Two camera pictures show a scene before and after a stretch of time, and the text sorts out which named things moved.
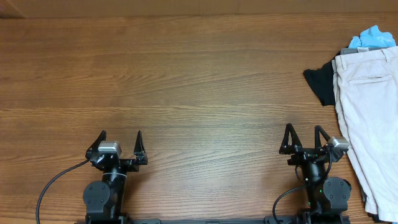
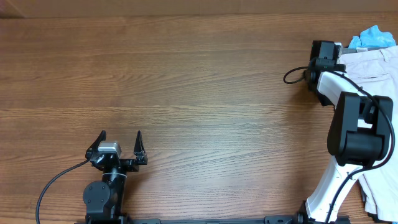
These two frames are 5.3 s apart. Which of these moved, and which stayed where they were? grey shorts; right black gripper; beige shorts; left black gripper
Moved: right black gripper
Stayed: left black gripper; grey shorts; beige shorts
